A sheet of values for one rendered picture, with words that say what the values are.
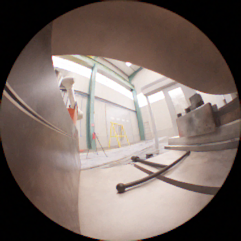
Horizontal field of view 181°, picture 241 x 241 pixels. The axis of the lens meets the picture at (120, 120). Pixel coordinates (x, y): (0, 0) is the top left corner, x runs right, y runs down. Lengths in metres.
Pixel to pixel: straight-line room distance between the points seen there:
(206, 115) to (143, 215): 0.69
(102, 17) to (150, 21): 0.14
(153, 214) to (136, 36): 0.54
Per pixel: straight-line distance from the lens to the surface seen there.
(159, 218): 0.28
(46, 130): 0.16
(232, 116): 1.70
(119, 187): 0.36
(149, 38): 0.33
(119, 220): 0.28
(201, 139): 0.85
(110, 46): 0.31
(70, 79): 1.14
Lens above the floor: 0.55
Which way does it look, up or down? 15 degrees up
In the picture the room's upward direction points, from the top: 7 degrees counter-clockwise
